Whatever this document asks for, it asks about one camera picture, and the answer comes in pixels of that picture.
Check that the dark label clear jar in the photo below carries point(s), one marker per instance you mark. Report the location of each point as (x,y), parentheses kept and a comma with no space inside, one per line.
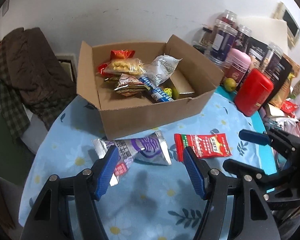
(242,38)

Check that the brown jacket pile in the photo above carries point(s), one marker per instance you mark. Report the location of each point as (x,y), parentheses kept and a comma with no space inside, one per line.
(42,84)

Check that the black foil pouch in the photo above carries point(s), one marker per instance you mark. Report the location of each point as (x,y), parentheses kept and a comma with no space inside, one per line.
(256,50)

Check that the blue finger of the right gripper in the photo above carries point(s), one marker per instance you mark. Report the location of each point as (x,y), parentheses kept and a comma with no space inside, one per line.
(254,137)
(242,171)

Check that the red plastic canister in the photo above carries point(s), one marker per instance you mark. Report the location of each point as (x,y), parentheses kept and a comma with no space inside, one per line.
(253,92)

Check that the purple silver snack packet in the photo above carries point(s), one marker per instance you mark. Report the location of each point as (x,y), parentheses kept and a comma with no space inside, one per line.
(151,149)

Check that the red content tall jar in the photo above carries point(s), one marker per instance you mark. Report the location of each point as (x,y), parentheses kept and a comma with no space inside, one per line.
(229,17)

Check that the wall intercom panel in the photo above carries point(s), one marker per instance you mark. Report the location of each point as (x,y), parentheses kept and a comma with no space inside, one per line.
(293,30)

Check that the brown gold snack wrappers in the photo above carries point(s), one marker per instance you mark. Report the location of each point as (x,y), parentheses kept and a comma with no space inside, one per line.
(127,85)

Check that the red green sachet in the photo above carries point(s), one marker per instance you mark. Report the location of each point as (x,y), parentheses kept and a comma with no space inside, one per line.
(204,146)

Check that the gold rectangular box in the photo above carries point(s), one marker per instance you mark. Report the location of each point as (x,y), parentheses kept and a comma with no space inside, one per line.
(180,86)

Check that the large red snack packet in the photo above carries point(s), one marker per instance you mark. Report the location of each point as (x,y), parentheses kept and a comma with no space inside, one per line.
(114,55)

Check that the pink bottle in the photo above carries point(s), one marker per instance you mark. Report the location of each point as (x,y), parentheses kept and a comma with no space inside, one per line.
(238,63)

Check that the purple label clear jar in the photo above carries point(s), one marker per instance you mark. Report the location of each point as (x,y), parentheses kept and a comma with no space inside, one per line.
(224,39)

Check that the white foam board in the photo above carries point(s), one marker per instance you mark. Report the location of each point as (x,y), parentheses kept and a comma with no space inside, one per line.
(267,30)

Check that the yellow waffle snack packet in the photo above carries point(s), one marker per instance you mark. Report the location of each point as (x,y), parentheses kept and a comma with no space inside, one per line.
(132,66)

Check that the blue tablet tube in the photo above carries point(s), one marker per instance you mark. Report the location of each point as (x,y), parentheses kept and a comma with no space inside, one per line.
(155,92)

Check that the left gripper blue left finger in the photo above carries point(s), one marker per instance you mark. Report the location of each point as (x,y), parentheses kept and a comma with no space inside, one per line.
(103,171)

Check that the white patterned snack bag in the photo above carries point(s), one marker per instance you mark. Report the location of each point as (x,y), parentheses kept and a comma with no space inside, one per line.
(161,69)

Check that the tall clear nut jar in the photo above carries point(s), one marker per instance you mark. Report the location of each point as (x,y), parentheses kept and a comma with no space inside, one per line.
(271,58)

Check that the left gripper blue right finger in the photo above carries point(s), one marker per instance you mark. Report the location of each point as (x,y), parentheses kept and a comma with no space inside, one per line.
(198,171)

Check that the green yellow fruit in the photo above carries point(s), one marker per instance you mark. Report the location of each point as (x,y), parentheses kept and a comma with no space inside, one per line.
(229,84)

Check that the blue floral tablecloth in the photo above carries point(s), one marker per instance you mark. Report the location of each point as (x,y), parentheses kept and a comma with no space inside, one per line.
(150,201)

